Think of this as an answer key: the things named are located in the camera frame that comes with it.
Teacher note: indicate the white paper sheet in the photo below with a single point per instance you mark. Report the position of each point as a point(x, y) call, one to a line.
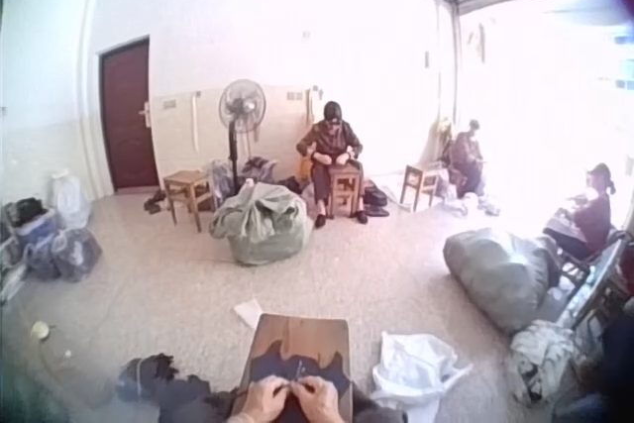
point(247, 313)

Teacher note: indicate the person's right hand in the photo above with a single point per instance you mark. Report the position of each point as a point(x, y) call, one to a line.
point(317, 402)

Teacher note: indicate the person's right fingers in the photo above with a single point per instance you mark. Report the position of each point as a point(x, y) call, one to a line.
point(306, 386)

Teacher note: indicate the heap of white bags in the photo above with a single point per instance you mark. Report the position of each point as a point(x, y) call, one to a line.
point(470, 202)

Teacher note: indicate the person's left hand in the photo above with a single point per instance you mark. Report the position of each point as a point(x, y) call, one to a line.
point(265, 400)

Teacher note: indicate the wooden chair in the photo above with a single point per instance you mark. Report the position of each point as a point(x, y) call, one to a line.
point(602, 269)

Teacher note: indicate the clear bags of dark fabric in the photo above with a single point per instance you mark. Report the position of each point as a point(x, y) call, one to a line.
point(69, 254)

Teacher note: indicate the wooden work stool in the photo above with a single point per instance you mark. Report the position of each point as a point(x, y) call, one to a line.
point(297, 331)

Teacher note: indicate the heap of dark fabric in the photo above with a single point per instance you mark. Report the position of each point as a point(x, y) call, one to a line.
point(148, 378)

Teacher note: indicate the dark red door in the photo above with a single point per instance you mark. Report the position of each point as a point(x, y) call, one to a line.
point(128, 116)

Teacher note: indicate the white plastic bag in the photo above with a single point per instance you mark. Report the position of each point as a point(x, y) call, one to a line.
point(413, 368)

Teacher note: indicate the pile of filled bags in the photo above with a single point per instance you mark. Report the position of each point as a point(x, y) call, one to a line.
point(257, 168)

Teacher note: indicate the dark shoes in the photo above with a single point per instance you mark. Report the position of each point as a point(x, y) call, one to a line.
point(156, 201)

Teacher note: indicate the dark blue fabric piece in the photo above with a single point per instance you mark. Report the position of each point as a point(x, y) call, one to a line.
point(297, 361)

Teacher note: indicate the black standing fan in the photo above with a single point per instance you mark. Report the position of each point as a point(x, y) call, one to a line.
point(243, 106)

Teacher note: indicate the grey cloth sack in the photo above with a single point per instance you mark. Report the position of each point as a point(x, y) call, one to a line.
point(495, 269)

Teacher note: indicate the green cloth sack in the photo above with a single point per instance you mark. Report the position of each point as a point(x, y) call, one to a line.
point(260, 225)

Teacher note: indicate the person's left fingers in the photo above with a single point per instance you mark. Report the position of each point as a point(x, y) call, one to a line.
point(280, 384)

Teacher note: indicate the white patterned bag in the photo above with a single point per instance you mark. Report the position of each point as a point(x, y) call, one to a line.
point(545, 358)

